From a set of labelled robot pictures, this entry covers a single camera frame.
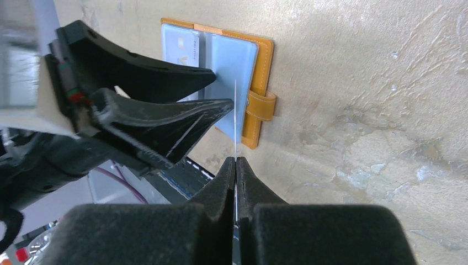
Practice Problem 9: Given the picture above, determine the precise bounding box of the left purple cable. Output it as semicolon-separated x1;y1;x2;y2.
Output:
91;161;149;205

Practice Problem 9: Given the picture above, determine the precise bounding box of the white credit card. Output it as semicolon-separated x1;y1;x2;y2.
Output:
161;24;200;67

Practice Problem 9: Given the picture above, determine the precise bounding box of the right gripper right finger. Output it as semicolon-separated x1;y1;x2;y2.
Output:
236;157;416;264

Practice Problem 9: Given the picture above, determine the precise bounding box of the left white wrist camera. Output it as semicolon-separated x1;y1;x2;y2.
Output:
1;1;75;136

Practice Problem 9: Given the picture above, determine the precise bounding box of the yellow leather card holder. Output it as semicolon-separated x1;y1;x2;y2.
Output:
161;18;276;150

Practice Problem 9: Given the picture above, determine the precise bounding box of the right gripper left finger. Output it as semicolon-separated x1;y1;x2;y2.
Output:
41;157;236;264

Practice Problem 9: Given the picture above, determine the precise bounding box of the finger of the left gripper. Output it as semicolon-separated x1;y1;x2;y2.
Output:
56;20;216;103
91;88;234;169

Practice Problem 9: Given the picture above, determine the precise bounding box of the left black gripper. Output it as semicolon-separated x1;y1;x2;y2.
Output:
1;54;146;221

